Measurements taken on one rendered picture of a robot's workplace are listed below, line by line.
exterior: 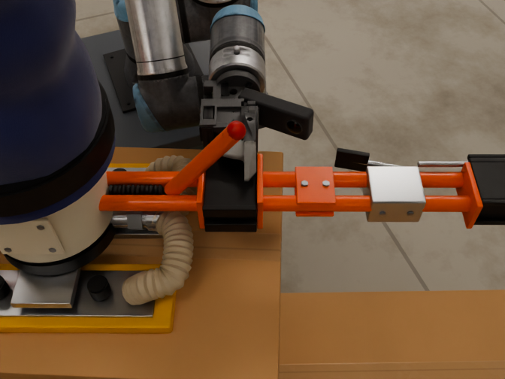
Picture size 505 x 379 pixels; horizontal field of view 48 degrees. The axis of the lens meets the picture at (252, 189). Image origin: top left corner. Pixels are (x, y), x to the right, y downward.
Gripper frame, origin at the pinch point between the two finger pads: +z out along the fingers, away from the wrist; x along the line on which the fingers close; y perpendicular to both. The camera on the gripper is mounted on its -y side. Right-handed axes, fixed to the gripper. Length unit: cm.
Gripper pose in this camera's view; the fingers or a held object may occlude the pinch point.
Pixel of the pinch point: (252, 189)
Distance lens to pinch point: 76.2
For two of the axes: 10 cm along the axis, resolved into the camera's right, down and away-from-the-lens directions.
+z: 0.1, 7.9, -6.2
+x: 0.0, -6.2, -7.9
